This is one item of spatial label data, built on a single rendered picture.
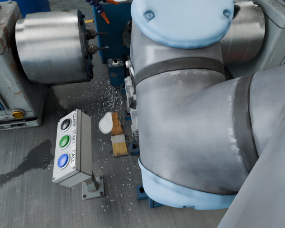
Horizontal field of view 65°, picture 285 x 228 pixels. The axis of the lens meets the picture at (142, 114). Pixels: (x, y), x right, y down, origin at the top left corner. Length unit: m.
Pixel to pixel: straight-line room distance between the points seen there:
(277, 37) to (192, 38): 0.74
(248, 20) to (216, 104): 0.73
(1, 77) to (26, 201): 0.39
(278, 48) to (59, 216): 0.91
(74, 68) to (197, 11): 0.61
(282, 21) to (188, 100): 0.74
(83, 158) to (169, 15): 0.38
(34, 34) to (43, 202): 0.51
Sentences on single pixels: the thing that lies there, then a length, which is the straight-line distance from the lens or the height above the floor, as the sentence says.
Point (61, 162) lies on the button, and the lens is 0.52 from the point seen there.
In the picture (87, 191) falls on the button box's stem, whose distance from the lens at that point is 0.77.
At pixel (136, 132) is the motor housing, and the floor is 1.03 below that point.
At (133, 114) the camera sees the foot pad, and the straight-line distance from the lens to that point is 0.58.
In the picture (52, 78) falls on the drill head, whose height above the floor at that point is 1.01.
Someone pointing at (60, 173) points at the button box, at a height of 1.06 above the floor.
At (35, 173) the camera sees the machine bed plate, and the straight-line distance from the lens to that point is 0.86.
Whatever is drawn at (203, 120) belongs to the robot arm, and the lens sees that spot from 0.17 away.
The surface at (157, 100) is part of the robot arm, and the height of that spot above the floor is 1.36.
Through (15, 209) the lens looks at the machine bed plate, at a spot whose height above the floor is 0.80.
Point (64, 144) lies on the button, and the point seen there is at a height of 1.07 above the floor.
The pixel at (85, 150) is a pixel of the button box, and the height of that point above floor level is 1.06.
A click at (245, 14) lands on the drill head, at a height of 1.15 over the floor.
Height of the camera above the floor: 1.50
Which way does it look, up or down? 49 degrees down
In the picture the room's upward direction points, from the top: straight up
